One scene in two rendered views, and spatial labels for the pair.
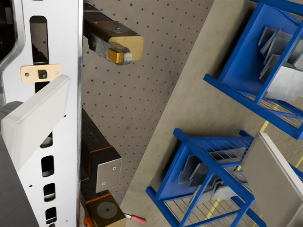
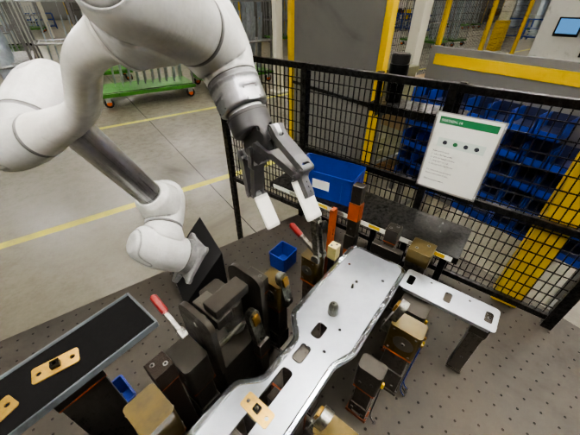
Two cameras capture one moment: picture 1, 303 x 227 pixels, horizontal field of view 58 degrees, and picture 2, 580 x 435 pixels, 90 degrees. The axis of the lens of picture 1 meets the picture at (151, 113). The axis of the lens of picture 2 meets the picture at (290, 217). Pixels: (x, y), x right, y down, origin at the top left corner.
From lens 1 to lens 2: 0.60 m
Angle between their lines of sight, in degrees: 100
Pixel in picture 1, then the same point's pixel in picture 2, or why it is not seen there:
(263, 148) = (314, 205)
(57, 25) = (295, 384)
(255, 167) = (307, 207)
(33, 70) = (255, 400)
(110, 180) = not seen: outside the picture
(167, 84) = not seen: outside the picture
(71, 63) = (282, 423)
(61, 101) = (273, 219)
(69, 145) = not seen: outside the picture
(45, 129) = (265, 211)
